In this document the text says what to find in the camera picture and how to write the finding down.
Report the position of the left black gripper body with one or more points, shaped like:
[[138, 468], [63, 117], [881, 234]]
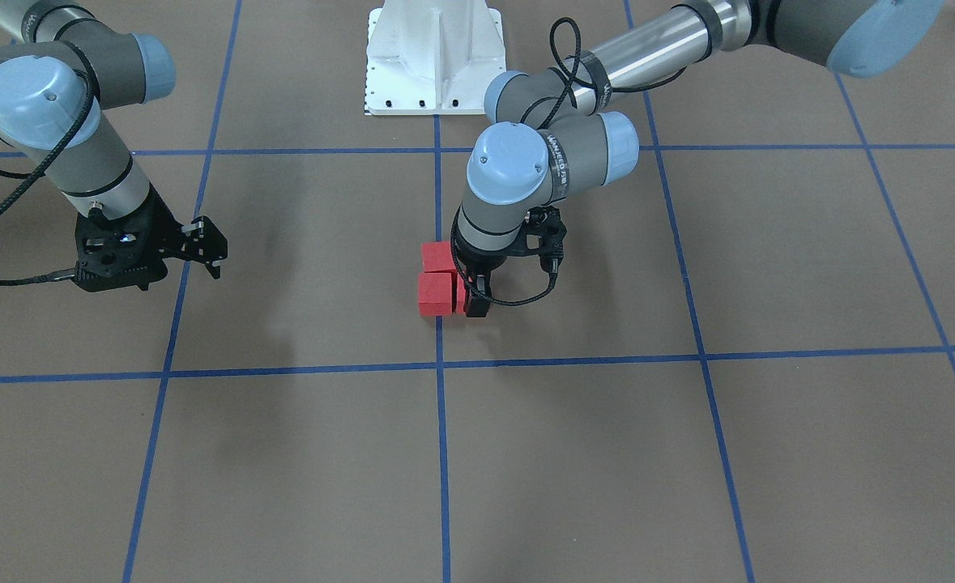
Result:
[[482, 261]]

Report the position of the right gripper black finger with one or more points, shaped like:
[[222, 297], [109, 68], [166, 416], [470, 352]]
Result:
[[203, 242]]

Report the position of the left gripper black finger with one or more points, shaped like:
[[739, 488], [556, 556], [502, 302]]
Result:
[[478, 291]]

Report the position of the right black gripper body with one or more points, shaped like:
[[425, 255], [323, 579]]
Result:
[[162, 229]]

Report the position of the red block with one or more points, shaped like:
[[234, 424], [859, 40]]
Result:
[[437, 258], [461, 297], [436, 293]]

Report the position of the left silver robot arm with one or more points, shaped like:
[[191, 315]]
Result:
[[552, 134]]

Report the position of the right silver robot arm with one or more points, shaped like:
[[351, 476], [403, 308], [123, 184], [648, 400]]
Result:
[[64, 71]]

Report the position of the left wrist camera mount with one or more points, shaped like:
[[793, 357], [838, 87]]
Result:
[[544, 237]]

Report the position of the white pedestal column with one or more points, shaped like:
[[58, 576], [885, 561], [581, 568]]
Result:
[[432, 57]]

